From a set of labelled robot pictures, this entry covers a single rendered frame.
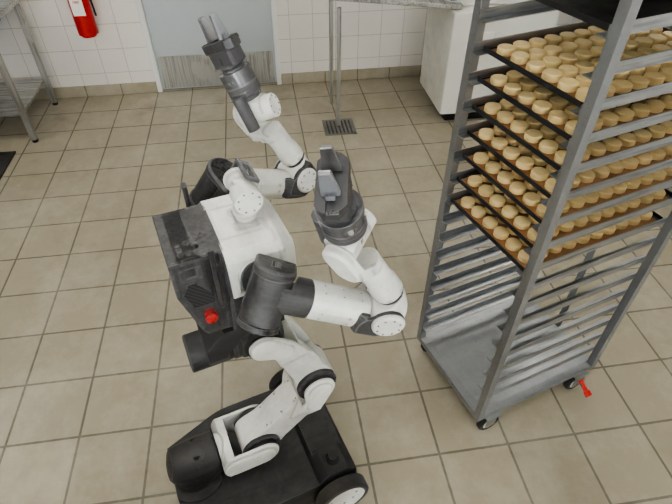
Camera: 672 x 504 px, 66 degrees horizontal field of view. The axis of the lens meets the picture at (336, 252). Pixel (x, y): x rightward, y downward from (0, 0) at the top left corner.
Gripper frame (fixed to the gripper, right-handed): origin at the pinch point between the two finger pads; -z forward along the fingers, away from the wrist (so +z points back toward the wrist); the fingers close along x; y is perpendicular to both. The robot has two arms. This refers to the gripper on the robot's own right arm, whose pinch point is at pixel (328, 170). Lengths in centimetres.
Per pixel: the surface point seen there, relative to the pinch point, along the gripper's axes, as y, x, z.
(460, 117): 28, 65, 65
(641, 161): 80, 49, 71
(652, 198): 90, 48, 91
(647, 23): 64, 49, 21
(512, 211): 43, 39, 81
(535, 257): 47, 20, 76
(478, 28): 32, 75, 40
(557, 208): 50, 26, 58
